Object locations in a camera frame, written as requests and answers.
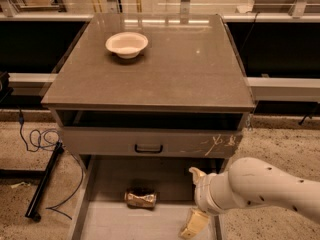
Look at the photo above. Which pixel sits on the white paper bowl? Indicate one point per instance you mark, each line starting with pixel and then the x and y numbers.
pixel 126 45

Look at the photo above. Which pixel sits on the grey drawer cabinet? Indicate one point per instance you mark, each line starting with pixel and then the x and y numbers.
pixel 189 77

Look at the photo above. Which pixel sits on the black metal bar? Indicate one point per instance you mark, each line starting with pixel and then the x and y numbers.
pixel 32 210

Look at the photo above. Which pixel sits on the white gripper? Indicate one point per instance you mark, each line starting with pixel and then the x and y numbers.
pixel 202 193

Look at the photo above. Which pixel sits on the open grey middle drawer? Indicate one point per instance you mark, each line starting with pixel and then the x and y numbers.
pixel 103 214

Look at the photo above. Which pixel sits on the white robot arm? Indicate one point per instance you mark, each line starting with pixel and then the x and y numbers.
pixel 248 183

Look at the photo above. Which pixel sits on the orange can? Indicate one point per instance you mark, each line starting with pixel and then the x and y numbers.
pixel 140 197

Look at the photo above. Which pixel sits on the closed grey top drawer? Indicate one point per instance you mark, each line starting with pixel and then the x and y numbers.
pixel 176 143

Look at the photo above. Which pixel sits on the black drawer handle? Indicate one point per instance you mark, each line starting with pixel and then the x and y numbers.
pixel 148 149

